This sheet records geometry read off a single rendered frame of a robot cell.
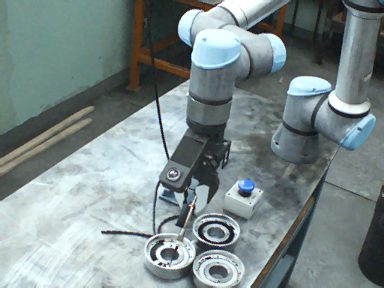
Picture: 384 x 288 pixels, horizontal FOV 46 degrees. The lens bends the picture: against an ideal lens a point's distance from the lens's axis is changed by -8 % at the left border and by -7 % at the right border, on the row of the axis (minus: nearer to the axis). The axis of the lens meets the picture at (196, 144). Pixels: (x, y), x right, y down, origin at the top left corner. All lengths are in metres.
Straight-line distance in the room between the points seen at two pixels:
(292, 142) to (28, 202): 0.73
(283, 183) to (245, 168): 0.11
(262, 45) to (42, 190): 0.65
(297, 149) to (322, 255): 1.03
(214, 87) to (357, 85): 0.51
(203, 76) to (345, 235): 1.80
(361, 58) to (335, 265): 1.33
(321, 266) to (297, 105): 1.10
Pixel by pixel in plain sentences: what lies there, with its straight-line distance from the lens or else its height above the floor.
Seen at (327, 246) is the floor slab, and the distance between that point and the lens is 2.36.
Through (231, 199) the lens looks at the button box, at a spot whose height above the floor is 0.84.
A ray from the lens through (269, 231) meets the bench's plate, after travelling 1.13.
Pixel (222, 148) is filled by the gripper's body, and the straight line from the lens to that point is 0.87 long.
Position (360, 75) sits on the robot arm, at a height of 1.13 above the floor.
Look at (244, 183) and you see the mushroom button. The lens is 1.13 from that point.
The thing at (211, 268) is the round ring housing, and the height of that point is 0.82.
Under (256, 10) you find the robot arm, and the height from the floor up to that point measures 1.28.
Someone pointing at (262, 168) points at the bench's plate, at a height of 0.80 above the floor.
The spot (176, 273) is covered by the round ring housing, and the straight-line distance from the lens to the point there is 0.96.
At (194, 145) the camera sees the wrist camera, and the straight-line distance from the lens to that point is 0.83.
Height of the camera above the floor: 1.54
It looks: 33 degrees down
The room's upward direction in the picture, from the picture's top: 8 degrees clockwise
